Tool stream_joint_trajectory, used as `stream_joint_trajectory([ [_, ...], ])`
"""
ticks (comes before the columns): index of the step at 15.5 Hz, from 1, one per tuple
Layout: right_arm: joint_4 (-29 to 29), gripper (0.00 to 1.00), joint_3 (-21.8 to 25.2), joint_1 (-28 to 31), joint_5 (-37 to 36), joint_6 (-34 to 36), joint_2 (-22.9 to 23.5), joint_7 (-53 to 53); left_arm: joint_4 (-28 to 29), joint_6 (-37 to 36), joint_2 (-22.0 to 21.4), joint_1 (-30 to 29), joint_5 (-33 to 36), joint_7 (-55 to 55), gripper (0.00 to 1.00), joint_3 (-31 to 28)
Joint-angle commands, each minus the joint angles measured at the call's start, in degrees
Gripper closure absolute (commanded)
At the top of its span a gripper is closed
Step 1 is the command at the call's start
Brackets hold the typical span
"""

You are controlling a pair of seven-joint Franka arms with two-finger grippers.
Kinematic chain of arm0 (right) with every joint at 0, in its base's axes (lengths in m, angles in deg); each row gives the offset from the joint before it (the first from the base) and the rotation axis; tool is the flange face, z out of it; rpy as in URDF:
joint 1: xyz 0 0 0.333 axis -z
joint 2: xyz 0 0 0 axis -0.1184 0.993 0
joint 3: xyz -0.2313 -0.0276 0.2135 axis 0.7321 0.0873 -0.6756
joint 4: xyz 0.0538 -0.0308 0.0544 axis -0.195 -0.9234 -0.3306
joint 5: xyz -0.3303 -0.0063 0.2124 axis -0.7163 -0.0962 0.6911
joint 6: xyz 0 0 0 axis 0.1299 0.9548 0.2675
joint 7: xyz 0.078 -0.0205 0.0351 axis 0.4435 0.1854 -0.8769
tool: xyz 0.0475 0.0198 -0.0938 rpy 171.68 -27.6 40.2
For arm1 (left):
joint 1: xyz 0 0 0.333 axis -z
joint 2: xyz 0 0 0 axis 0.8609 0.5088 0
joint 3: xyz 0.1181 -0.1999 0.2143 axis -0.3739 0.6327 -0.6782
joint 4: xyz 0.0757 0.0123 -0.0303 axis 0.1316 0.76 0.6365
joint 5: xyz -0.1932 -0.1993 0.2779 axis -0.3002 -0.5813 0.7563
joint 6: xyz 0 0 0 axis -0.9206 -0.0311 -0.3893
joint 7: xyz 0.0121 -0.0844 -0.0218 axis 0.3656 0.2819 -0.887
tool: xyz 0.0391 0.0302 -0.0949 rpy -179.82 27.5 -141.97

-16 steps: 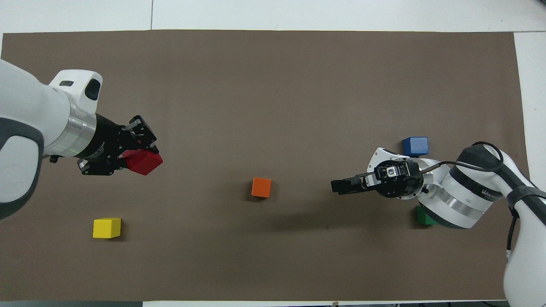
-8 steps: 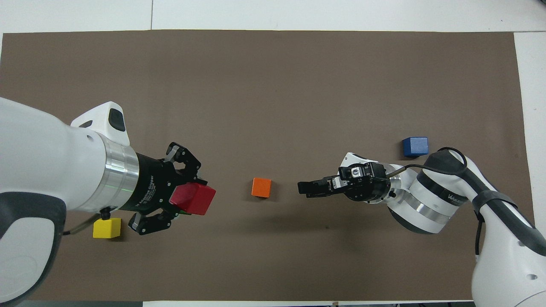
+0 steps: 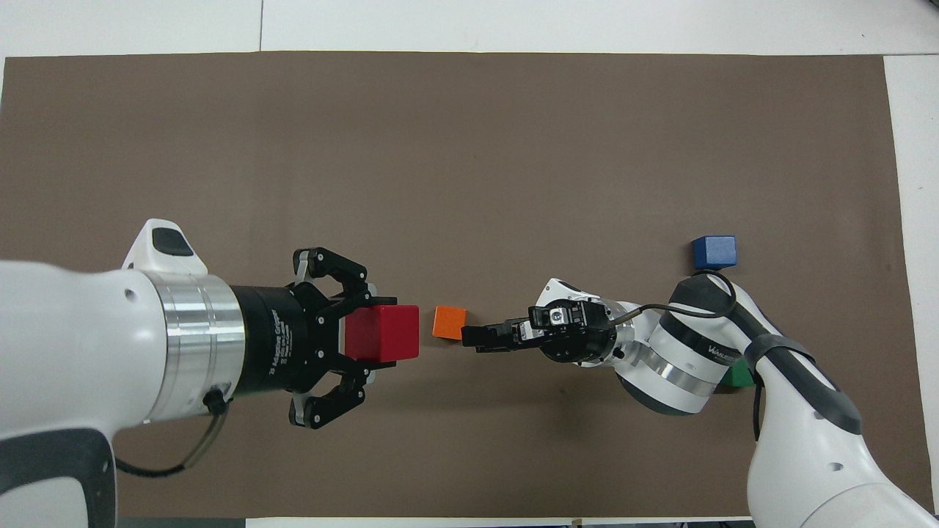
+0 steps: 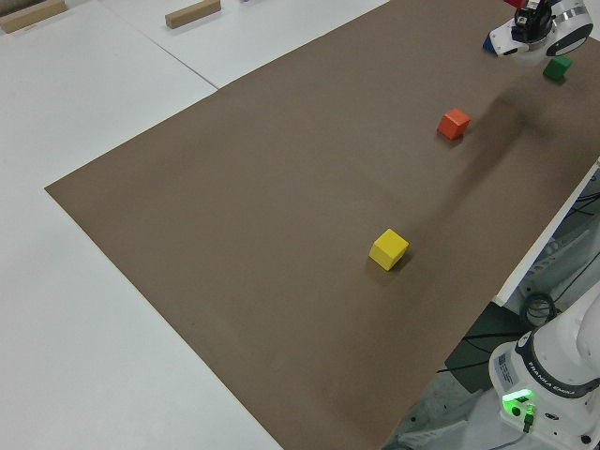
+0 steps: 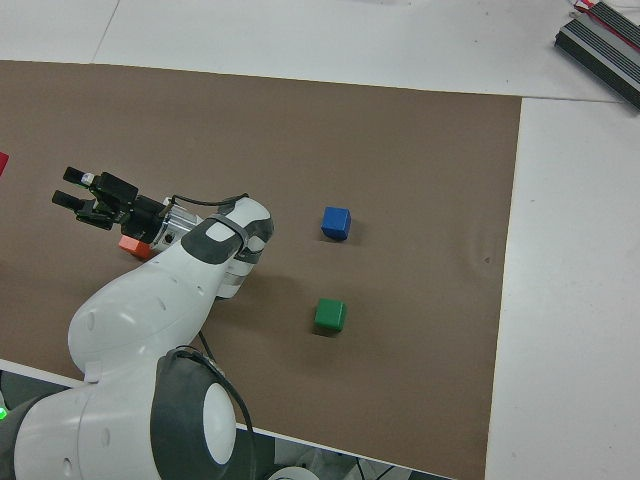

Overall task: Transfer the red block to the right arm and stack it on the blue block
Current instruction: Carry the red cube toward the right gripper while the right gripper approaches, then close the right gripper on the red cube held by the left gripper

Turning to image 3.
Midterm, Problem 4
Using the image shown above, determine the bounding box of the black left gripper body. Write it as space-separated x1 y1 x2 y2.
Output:
230 282 347 398

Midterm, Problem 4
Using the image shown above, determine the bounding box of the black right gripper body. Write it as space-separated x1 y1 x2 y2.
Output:
528 298 618 366

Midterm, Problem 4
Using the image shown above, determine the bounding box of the red wooden block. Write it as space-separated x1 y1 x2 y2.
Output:
344 304 421 364

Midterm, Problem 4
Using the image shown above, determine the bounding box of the orange wooden block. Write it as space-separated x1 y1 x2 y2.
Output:
432 305 468 342

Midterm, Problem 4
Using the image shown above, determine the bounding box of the blue wooden block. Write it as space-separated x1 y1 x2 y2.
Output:
692 235 737 271

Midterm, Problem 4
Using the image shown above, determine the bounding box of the green wooden block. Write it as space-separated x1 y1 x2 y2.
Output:
720 359 757 389

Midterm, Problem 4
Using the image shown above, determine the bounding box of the brown table mat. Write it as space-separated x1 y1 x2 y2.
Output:
0 51 935 519

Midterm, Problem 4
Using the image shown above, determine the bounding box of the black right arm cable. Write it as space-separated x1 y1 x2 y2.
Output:
607 270 765 442

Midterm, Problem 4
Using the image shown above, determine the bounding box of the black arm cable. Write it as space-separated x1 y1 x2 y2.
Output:
607 270 765 442
114 386 230 478

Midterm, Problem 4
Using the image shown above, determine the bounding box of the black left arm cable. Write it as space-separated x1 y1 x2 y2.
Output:
114 386 230 478

